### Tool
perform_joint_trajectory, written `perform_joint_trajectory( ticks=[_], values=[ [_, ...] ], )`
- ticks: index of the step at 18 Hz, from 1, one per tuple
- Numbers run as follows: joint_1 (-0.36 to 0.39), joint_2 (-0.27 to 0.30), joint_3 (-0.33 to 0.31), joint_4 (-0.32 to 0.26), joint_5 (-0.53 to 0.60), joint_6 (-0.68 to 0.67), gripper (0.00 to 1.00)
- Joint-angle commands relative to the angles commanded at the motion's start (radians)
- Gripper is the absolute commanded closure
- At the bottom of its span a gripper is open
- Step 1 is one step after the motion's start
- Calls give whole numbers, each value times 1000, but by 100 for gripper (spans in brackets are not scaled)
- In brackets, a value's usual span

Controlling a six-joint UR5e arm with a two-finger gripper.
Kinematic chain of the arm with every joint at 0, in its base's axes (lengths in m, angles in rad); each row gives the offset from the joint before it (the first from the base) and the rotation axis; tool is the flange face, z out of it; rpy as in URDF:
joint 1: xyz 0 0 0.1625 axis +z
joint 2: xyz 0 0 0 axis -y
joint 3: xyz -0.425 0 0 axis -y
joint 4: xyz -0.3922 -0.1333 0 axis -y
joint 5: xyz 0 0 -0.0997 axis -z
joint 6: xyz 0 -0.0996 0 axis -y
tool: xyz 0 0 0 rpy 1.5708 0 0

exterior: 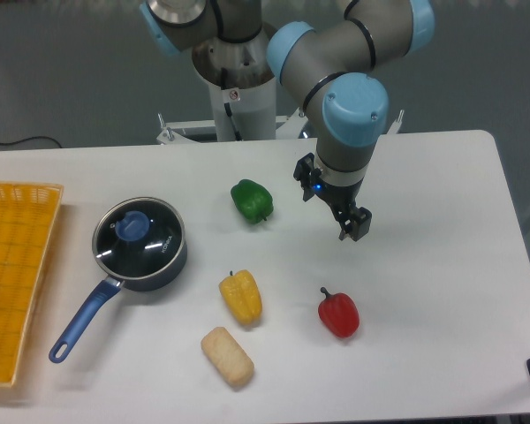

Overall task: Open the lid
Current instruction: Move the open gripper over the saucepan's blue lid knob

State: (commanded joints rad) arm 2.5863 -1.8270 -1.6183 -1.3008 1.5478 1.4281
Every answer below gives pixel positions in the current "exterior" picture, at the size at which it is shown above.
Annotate yellow woven basket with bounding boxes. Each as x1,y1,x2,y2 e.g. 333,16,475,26
0,181,64,387

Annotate white metal base frame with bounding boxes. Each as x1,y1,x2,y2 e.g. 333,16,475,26
155,105,406,146

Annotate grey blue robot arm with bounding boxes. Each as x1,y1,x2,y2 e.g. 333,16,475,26
140,1,435,240

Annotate beige bread loaf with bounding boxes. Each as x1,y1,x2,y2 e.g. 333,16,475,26
201,327,254,388

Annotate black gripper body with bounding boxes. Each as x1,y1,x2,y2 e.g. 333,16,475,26
293,153,366,221

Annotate red bell pepper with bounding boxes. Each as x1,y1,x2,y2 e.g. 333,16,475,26
318,287,360,338

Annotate dark pot with blue handle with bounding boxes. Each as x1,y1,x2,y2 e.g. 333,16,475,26
48,197,189,365

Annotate yellow bell pepper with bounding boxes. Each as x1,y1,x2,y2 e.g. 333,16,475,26
218,269,262,326

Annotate black cable on floor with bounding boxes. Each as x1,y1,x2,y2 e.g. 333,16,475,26
0,135,63,148

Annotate glass pot lid blue knob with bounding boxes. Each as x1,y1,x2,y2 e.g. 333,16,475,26
92,197,186,281

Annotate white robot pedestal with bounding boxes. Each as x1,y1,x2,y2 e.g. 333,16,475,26
192,25,276,141

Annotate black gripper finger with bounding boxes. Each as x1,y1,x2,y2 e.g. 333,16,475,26
337,208,357,240
352,207,372,241

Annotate green bell pepper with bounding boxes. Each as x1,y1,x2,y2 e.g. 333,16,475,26
231,179,274,224

